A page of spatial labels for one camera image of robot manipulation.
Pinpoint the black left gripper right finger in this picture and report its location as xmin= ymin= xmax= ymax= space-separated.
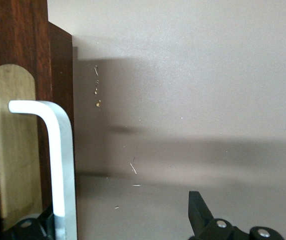
xmin=188 ymin=190 xmax=284 ymax=240

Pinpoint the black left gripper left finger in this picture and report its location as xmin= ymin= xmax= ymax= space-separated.
xmin=1 ymin=206 xmax=56 ymax=240

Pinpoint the white metal drawer handle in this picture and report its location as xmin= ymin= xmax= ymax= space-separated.
xmin=8 ymin=99 xmax=78 ymax=240

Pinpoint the light wooden slat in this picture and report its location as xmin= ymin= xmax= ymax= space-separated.
xmin=0 ymin=0 xmax=50 ymax=240

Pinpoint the dark brown wooden cabinet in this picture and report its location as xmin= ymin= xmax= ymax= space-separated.
xmin=47 ymin=20 xmax=74 ymax=240

